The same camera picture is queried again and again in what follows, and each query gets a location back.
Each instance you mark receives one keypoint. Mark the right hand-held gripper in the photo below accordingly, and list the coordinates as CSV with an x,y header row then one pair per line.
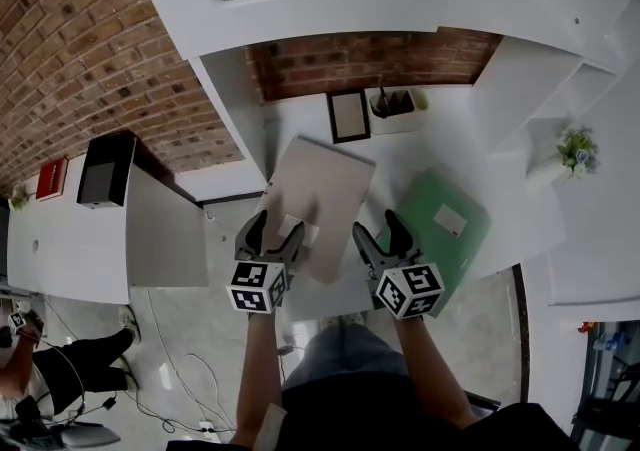
x,y
410,289

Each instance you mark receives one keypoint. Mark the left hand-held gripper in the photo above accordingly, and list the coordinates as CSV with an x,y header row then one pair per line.
x,y
250,286

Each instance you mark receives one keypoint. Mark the green file box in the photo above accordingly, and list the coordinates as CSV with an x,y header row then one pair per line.
x,y
440,249

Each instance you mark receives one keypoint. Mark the beige file box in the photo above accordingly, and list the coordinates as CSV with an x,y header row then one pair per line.
x,y
325,179

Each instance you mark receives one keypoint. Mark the person's left forearm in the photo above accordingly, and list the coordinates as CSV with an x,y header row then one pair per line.
x,y
257,369

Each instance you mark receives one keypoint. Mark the person's right forearm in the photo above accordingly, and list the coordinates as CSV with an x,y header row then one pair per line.
x,y
430,369

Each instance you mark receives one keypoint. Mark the person's white shoe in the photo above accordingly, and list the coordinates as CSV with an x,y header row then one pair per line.
x,y
330,321
355,320

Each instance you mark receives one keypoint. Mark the white desk with drawers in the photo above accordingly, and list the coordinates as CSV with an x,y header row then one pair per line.
x,y
435,149

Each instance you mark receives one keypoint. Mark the person's blue jeans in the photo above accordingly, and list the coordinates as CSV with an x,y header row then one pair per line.
x,y
345,354

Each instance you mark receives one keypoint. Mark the cream desk organizer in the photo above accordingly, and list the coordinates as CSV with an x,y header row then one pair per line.
x,y
400,121

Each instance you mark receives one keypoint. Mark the black pen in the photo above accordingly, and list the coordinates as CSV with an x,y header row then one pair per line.
x,y
383,100

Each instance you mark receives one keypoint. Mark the white ribbed vase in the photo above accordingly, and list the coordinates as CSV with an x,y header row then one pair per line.
x,y
542,170

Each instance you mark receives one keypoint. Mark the person's black shirt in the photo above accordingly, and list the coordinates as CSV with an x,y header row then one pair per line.
x,y
375,419

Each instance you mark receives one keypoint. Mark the black box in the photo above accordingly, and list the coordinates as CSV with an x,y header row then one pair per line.
x,y
105,174

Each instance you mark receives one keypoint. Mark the white power strip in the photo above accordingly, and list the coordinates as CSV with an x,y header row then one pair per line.
x,y
208,431

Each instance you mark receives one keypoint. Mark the white side cabinet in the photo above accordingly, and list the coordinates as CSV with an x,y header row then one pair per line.
x,y
65,249

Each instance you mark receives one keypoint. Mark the red hanging ornament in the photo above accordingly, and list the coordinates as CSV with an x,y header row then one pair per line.
x,y
588,327

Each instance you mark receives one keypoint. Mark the red book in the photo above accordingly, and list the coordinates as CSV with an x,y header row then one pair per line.
x,y
51,179

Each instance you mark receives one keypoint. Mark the plastic water bottle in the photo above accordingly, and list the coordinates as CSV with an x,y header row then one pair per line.
x,y
607,341

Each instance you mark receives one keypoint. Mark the small green plant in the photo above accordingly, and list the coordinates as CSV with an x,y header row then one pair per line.
x,y
19,198

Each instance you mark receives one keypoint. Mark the dark framed glass door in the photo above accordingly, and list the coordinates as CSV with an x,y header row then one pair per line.
x,y
610,389

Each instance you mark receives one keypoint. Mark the dark picture frame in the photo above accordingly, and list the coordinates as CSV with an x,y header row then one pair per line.
x,y
349,116

